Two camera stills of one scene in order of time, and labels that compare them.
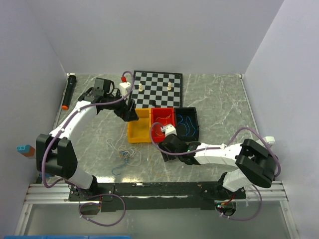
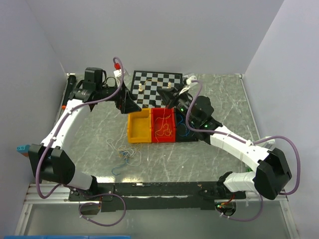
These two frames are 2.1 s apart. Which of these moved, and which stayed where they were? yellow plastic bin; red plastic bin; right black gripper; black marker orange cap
Moved: right black gripper
Stayed: yellow plastic bin; red plastic bin; black marker orange cap
